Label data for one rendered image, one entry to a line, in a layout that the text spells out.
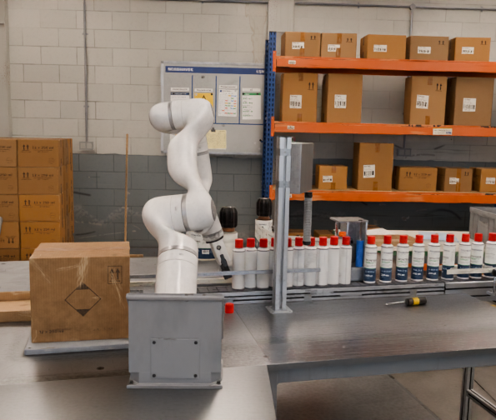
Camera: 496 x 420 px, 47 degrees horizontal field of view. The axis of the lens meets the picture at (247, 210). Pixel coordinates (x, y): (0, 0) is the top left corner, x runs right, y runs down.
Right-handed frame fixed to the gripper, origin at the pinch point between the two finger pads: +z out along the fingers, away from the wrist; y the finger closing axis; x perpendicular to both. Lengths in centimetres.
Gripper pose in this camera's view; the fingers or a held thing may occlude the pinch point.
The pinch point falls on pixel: (227, 273)
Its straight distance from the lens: 233.8
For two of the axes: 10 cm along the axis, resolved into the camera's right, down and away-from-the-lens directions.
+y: -2.3, -1.4, 9.6
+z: 3.1, 9.3, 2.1
